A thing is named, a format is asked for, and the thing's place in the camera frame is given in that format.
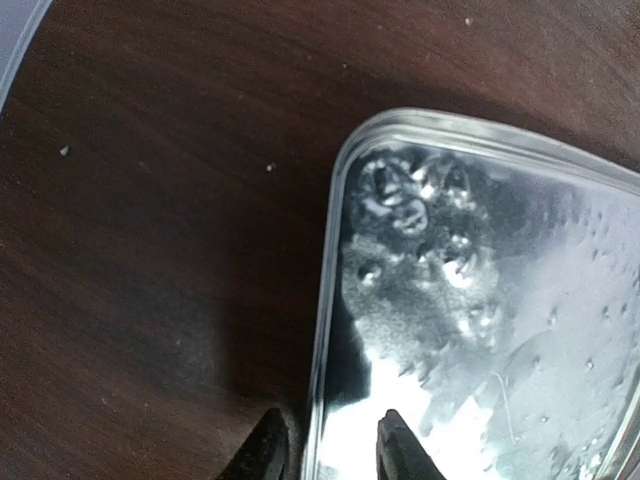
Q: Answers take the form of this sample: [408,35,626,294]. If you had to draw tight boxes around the bunny tin lid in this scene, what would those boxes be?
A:
[300,108,639,479]

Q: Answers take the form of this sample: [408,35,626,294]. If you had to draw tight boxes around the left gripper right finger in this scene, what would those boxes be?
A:
[376,409,445,480]

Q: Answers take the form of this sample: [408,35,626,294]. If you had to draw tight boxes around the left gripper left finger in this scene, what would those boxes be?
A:
[227,407,300,480]

